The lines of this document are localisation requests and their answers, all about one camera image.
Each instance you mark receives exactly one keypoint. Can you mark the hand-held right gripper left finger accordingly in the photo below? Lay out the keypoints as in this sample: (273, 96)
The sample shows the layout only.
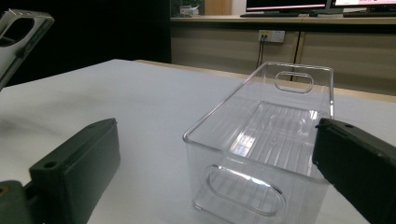
(77, 168)

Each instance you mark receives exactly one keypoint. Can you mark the black keyboard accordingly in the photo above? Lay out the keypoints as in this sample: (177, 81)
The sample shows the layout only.
(271, 14)
(370, 14)

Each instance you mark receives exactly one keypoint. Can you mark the black curtain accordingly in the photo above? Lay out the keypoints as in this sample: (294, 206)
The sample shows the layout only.
(93, 28)

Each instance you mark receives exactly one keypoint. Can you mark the small box on counter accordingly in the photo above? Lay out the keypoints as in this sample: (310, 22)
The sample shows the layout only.
(188, 10)

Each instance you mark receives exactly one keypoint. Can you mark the white wall outlet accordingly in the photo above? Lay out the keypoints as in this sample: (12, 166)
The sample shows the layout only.
(272, 35)

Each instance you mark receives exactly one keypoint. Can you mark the computer monitor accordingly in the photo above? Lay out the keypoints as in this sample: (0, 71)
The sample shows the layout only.
(286, 3)
(367, 2)

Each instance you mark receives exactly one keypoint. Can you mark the wooden counter cabinet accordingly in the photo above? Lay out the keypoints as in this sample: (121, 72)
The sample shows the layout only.
(342, 53)

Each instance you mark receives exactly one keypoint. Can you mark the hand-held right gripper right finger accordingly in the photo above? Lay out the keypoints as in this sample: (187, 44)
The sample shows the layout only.
(358, 165)

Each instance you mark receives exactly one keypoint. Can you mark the patterned phone case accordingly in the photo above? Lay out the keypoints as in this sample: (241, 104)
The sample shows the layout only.
(9, 59)

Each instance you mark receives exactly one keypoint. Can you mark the clear plastic storage bin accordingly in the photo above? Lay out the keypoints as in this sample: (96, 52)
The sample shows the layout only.
(264, 140)

